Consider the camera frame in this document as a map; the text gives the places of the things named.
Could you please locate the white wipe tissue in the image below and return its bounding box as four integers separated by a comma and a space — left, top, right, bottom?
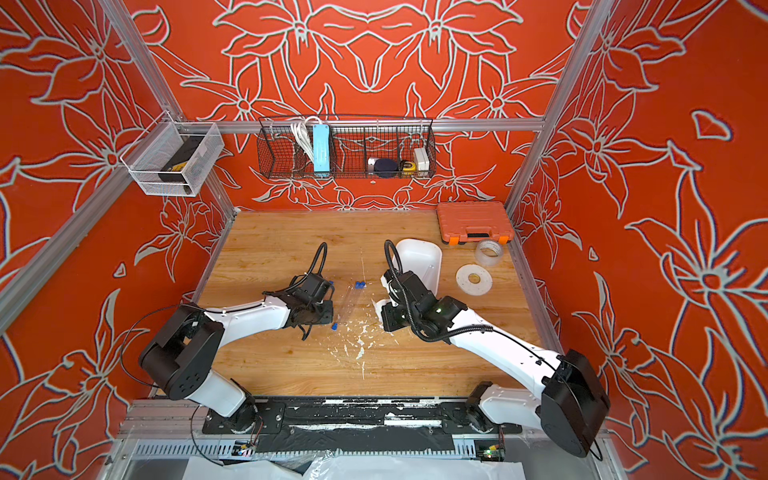
373, 299, 390, 327

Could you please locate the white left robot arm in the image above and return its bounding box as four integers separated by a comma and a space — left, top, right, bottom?
139, 273, 335, 430

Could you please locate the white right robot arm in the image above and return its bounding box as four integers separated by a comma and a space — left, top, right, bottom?
377, 269, 610, 458

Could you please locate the white plastic tray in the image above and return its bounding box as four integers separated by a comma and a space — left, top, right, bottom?
394, 239, 443, 295

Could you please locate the white flat tape disc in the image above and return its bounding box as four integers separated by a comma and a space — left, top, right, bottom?
455, 264, 493, 296

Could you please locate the clear tape roll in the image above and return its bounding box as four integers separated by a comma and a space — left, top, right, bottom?
475, 240, 504, 267

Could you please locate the orange tool case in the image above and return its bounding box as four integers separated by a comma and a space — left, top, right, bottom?
436, 201, 514, 246

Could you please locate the light blue box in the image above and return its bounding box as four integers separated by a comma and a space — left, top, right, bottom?
313, 124, 331, 176

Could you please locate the dark round object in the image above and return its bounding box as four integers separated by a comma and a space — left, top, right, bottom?
373, 158, 400, 178

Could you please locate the white small box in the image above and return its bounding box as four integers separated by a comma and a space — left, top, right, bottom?
413, 147, 430, 175

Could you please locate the black yellow item in box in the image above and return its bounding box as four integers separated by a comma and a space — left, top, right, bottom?
158, 135, 204, 183

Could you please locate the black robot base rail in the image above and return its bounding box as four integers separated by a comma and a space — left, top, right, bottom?
202, 396, 522, 458

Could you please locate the black wire basket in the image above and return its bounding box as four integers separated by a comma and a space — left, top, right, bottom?
256, 115, 437, 180

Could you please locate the white cable bundle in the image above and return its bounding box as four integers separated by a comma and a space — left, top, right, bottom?
290, 118, 316, 166

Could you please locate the clear acrylic wall box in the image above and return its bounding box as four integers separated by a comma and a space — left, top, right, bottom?
120, 112, 224, 197

